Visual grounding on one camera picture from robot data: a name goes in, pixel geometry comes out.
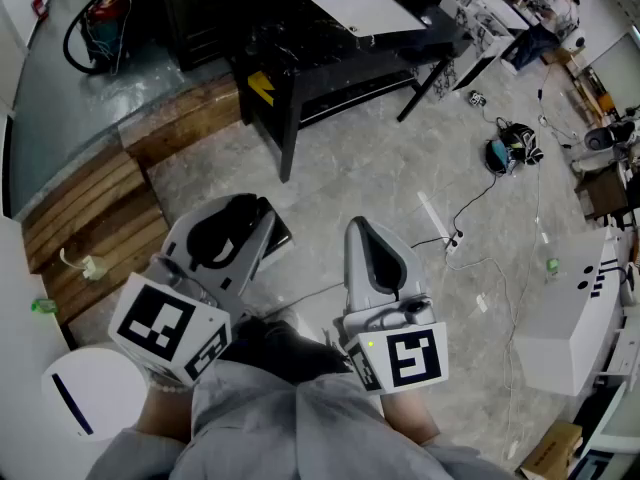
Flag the brown wooden stool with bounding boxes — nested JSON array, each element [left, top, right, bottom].
[[574, 162, 632, 225]]

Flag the white cabinet with black dots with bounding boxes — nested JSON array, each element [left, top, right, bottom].
[[514, 227, 627, 397]]

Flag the person's black trousers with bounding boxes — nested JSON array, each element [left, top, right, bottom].
[[219, 317, 354, 388]]

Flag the white round appliance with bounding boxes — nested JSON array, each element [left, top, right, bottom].
[[40, 346, 150, 443]]

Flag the red vacuum cleaner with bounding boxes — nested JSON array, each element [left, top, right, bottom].
[[62, 0, 134, 77]]

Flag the small cardboard box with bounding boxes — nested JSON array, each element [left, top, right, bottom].
[[519, 420, 584, 480]]

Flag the wooden steps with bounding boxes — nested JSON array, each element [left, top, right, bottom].
[[22, 75, 242, 327]]

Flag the black bag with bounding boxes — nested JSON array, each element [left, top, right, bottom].
[[484, 117, 545, 177]]

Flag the person's right forearm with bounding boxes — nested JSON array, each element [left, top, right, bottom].
[[382, 390, 442, 447]]

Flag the black marble vanity counter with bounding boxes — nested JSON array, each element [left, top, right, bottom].
[[229, 0, 474, 184]]

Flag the white marble-pattern cabinet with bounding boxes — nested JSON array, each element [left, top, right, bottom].
[[438, 0, 531, 92]]

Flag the white beaded bracelet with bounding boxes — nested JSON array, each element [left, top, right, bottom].
[[147, 373, 195, 395]]

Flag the black cable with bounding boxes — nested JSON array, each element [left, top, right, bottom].
[[409, 173, 500, 250]]

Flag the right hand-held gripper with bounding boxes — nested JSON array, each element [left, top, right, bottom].
[[342, 216, 450, 397]]

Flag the white power adapter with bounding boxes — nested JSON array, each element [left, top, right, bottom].
[[59, 247, 109, 282]]

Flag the person's grey shirt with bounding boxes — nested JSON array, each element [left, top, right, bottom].
[[84, 357, 521, 480]]

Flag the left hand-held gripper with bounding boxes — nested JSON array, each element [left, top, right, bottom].
[[108, 193, 276, 387]]

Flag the person's left forearm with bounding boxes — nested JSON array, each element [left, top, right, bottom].
[[134, 385, 196, 444]]

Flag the white sink basin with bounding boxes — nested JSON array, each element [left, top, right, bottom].
[[309, 0, 429, 39]]

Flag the white cable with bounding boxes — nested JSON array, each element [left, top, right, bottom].
[[446, 255, 529, 462]]

